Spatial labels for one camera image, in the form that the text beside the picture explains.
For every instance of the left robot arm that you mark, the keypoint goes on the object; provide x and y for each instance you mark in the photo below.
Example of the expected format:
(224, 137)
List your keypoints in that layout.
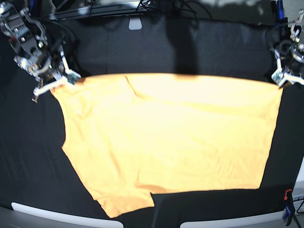
(297, 26)

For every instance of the yellow t-shirt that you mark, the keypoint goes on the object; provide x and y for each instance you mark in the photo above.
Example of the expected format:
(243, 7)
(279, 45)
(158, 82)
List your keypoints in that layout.
(129, 136)

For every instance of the blue clamp top right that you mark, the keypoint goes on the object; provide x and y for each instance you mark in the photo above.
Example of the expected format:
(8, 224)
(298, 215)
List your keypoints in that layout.
(278, 12)

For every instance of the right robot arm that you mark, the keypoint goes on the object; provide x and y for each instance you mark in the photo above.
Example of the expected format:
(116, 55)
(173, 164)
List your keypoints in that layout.
(24, 33)

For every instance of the blue clamp top left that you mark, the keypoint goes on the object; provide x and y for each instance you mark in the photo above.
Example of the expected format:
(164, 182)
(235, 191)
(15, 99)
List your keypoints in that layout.
(34, 7)

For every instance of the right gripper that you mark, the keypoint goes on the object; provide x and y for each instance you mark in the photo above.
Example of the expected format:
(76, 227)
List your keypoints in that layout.
(45, 66)

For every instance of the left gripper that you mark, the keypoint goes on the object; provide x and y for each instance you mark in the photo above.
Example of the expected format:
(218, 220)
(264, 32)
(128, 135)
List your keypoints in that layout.
(293, 55)

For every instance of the red blue clamp lower right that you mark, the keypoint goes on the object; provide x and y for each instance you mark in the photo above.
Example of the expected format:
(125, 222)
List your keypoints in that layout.
(289, 207)

